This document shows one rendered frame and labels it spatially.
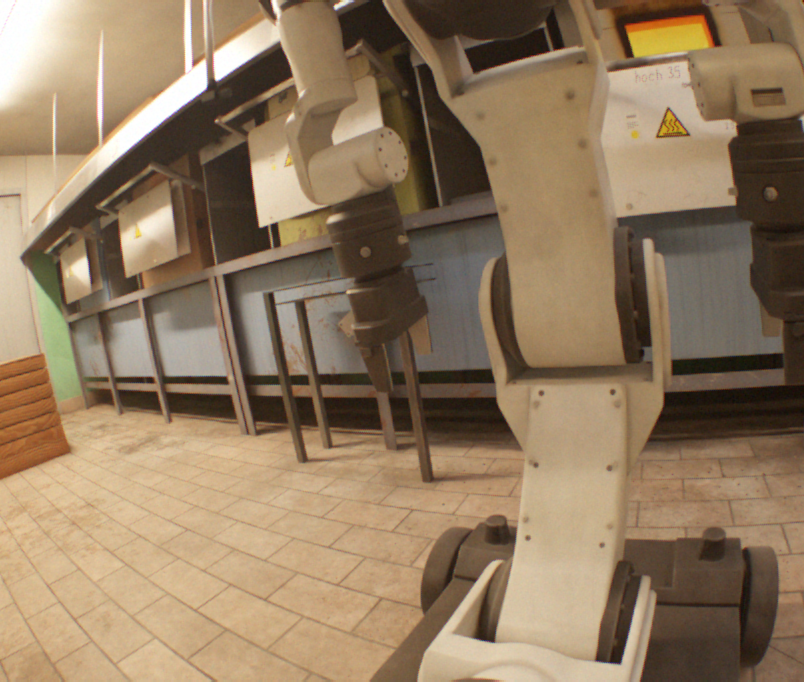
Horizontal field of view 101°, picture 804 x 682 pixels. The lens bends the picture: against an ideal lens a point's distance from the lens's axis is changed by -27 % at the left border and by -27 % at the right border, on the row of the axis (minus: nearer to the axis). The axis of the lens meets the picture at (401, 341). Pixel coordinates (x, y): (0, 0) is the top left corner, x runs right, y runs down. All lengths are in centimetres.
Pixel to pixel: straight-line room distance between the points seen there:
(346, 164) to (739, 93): 39
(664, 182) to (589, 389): 84
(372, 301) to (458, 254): 104
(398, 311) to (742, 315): 114
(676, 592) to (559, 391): 38
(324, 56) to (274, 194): 126
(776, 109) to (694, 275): 105
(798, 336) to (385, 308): 42
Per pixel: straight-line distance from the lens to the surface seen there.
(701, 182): 125
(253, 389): 229
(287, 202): 171
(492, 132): 44
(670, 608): 72
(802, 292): 42
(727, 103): 42
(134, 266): 271
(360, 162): 49
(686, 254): 143
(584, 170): 42
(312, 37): 55
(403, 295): 54
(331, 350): 188
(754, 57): 43
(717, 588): 72
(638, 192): 123
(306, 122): 54
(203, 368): 260
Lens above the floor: 66
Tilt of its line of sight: 8 degrees down
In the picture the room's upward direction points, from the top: 9 degrees counter-clockwise
